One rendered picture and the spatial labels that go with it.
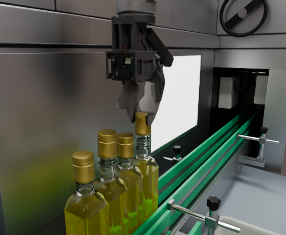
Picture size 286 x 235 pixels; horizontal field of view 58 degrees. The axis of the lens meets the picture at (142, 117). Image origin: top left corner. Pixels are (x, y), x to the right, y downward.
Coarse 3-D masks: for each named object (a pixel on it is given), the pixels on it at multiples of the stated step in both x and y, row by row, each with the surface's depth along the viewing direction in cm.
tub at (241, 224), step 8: (224, 216) 77; (232, 224) 75; (240, 224) 74; (248, 224) 73; (216, 232) 73; (224, 232) 77; (232, 232) 76; (240, 232) 74; (248, 232) 73; (256, 232) 72; (264, 232) 71; (272, 232) 70
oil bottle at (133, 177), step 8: (136, 168) 52; (120, 176) 50; (128, 176) 50; (136, 176) 52; (128, 184) 50; (136, 184) 52; (128, 192) 50; (136, 192) 52; (128, 200) 50; (136, 200) 52; (128, 208) 51; (136, 208) 53; (128, 216) 51; (136, 216) 53; (128, 224) 52; (136, 224) 54; (128, 232) 52
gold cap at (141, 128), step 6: (138, 114) 54; (144, 114) 54; (138, 120) 54; (144, 120) 53; (138, 126) 54; (144, 126) 54; (150, 126) 55; (138, 132) 54; (144, 132) 54; (150, 132) 55
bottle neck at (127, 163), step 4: (120, 160) 51; (124, 160) 51; (128, 160) 51; (132, 160) 52; (120, 164) 51; (124, 164) 51; (128, 164) 51; (132, 164) 52; (120, 168) 51; (124, 168) 51; (128, 168) 51
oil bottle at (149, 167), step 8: (136, 160) 56; (144, 160) 56; (152, 160) 57; (144, 168) 54; (152, 168) 56; (144, 176) 54; (152, 176) 56; (144, 184) 55; (152, 184) 57; (144, 192) 55; (152, 192) 57; (144, 200) 56; (152, 200) 58; (144, 208) 56; (152, 208) 58; (144, 216) 57
